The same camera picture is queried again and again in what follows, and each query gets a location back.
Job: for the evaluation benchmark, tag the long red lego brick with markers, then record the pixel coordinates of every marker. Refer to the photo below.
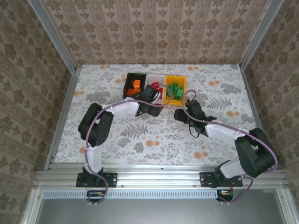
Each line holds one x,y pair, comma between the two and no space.
160,89

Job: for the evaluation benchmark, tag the orange sloped lego brick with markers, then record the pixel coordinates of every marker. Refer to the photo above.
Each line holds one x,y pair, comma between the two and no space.
130,92

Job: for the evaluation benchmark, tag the green lego brick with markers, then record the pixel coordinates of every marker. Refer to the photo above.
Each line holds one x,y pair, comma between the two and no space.
170,88
174,84
170,94
177,97
180,91

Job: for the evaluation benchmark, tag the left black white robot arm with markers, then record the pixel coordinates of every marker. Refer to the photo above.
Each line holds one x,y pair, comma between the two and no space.
95,130

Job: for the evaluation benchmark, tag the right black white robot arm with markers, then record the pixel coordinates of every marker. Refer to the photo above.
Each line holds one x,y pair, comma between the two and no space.
254,154

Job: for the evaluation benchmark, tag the white plastic bin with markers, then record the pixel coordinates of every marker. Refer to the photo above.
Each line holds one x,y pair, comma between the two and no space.
154,78

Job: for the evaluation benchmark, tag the black plastic bin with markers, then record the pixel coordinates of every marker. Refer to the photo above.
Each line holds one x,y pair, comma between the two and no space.
137,76

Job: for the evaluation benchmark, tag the yellow plastic bin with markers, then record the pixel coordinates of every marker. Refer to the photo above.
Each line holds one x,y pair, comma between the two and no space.
177,102

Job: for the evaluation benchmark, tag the floral print table cover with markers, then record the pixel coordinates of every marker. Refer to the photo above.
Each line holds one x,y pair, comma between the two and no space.
163,151

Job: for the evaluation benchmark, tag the grey metal panel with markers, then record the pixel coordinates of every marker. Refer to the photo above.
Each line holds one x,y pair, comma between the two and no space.
158,212

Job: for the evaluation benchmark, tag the aluminium side rail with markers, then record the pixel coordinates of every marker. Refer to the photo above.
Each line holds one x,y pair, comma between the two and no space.
67,100
253,102

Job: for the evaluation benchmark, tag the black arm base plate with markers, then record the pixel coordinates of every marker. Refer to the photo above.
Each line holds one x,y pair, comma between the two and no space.
206,179
111,179

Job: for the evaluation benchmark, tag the wide aluminium mounting rail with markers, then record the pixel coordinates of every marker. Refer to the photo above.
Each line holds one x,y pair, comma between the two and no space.
158,177

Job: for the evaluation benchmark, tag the aluminium frame post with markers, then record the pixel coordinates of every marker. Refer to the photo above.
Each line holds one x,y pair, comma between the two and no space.
54,35
259,35

